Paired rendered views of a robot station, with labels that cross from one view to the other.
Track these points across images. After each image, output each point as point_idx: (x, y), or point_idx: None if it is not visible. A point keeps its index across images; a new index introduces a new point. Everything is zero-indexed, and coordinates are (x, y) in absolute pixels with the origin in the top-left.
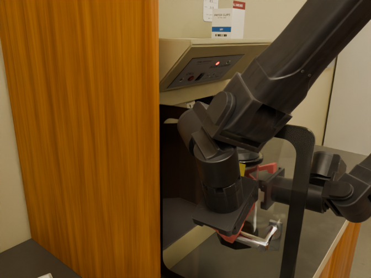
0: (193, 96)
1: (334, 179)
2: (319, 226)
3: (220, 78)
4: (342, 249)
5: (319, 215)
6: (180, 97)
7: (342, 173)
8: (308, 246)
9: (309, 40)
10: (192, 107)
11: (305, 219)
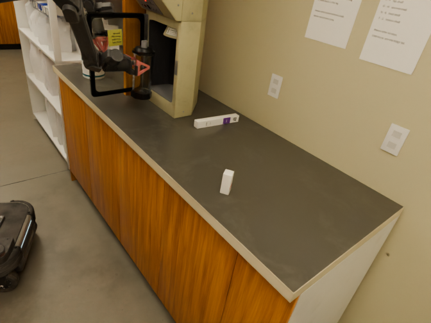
0: (162, 21)
1: (101, 54)
2: (154, 147)
3: (163, 15)
4: (189, 248)
5: (165, 152)
6: (157, 18)
7: (104, 56)
8: (138, 134)
9: None
10: (169, 30)
11: (165, 145)
